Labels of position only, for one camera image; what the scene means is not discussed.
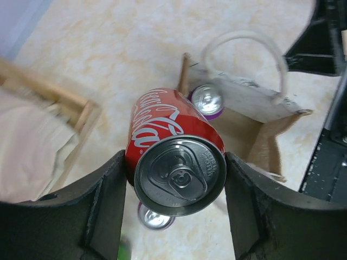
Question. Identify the red Coca-Cola can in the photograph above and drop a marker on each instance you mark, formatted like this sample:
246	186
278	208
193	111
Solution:
175	158

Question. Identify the purple fanta can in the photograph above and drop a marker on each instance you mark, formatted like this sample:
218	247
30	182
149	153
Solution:
208	100
153	220

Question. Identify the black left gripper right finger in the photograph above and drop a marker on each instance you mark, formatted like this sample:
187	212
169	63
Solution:
270	221

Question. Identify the wooden clothes rack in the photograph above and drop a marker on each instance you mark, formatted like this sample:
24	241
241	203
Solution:
79	112

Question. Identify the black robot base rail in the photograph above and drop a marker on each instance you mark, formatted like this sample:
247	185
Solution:
314	152

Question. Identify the cream folded cloth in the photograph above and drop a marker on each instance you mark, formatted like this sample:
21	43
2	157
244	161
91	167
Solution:
35	144

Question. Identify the green Perrier glass bottle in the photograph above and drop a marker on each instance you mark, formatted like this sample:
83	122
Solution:
125	249

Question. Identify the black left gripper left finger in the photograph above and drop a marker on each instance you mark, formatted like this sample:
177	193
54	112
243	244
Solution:
80	221

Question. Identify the burlap canvas tote bag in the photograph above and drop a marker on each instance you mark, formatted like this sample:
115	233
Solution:
273	110

